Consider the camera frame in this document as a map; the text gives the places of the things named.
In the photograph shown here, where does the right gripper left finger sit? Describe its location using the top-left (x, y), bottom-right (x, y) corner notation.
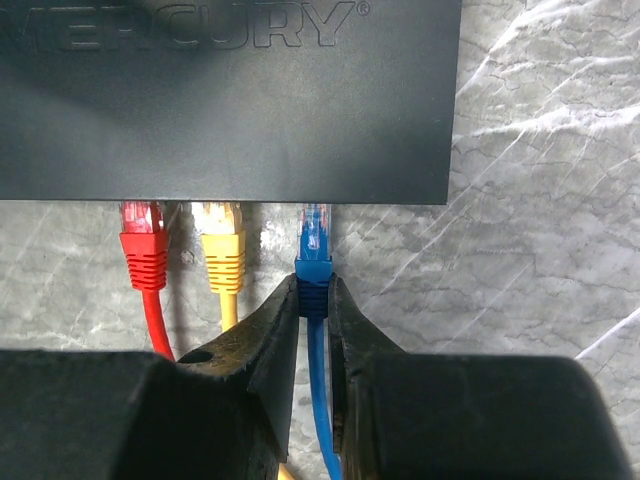
top-left (1, 276), bottom-right (299, 479)

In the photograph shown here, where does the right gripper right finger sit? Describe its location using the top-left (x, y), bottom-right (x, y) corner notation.
top-left (328, 277), bottom-right (633, 479)

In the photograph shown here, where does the yellow ethernet cable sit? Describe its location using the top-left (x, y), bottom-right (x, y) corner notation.
top-left (191, 201), bottom-right (293, 480)

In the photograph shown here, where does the blue ethernet cable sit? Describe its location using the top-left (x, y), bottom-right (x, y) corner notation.
top-left (293, 202), bottom-right (344, 480)

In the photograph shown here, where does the red ethernet cable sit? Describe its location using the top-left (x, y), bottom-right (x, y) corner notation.
top-left (117, 200), bottom-right (176, 362)

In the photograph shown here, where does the black network switch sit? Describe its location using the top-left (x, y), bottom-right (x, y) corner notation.
top-left (1, 1), bottom-right (462, 205)

